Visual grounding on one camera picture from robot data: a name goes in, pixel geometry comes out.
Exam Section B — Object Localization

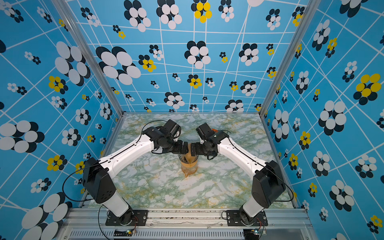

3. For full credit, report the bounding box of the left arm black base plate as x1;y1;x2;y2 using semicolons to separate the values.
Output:
105;210;149;227

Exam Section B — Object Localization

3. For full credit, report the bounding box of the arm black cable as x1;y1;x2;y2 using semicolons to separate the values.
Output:
221;130;295;202
61;119;167;203

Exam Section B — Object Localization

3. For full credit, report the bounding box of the brown paper coffee filter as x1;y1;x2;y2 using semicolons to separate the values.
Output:
182;153;195;165

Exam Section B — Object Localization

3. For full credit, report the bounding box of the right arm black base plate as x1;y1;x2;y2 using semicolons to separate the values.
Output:
225;210;268;227

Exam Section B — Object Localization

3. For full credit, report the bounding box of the aluminium corner post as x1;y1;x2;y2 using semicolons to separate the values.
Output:
260;0;321;118
52;0;124;118

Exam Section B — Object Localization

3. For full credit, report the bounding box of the left aluminium corner post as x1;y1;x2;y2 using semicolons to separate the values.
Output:
52;0;124;118

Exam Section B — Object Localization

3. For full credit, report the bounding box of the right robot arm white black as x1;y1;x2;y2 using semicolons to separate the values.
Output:
191;123;287;226

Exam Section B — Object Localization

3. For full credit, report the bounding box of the grey ribbed glass dripper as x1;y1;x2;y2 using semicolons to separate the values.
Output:
179;153;198;165

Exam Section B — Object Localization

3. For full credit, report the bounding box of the orange glass coffee carafe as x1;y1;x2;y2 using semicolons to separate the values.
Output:
181;161;198;178

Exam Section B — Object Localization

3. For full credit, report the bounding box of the right aluminium corner post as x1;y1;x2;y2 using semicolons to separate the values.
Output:
260;0;321;118

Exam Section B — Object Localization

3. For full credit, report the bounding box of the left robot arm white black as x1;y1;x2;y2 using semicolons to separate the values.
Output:
83;120;188;226

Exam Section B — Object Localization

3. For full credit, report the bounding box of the aluminium front rail frame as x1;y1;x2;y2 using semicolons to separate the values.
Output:
57;208;318;240

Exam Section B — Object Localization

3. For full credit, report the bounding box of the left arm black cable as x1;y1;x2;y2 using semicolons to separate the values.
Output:
61;119;167;203

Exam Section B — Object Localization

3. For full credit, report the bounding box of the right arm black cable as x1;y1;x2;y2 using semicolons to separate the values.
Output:
221;130;295;202

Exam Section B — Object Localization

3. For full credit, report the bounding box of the small green circuit board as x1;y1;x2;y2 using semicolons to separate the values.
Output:
114;229;133;237

